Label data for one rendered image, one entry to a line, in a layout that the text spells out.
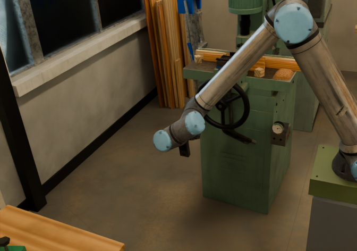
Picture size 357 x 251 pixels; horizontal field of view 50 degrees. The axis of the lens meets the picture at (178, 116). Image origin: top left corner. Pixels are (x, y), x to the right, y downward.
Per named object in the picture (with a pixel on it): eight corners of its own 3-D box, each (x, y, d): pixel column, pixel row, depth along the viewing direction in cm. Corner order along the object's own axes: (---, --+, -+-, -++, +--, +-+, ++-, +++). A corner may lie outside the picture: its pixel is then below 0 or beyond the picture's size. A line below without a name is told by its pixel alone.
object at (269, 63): (203, 60, 225) (203, 53, 223) (204, 59, 227) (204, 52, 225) (313, 72, 198) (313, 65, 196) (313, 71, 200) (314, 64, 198)
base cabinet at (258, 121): (201, 197, 255) (196, 101, 221) (231, 151, 299) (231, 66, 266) (268, 215, 235) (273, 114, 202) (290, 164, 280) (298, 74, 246)
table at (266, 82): (175, 84, 212) (173, 74, 209) (198, 65, 235) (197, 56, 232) (285, 100, 185) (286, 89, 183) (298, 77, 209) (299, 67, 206)
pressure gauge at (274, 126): (270, 135, 202) (271, 122, 198) (272, 132, 205) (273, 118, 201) (282, 137, 199) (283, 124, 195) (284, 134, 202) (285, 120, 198)
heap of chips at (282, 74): (271, 78, 195) (272, 73, 194) (278, 69, 205) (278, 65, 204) (288, 80, 192) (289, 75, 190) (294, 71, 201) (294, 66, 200)
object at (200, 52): (195, 58, 229) (195, 50, 227) (197, 57, 231) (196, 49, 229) (297, 69, 203) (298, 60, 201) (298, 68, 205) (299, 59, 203)
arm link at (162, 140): (175, 146, 153) (156, 157, 157) (188, 141, 164) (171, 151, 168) (164, 125, 154) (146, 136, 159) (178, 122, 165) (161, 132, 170)
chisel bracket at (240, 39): (235, 52, 209) (235, 36, 205) (244, 44, 220) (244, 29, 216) (248, 53, 206) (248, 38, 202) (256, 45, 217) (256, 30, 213)
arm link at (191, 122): (195, 103, 157) (172, 117, 163) (189, 117, 148) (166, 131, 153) (209, 120, 160) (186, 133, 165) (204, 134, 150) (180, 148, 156)
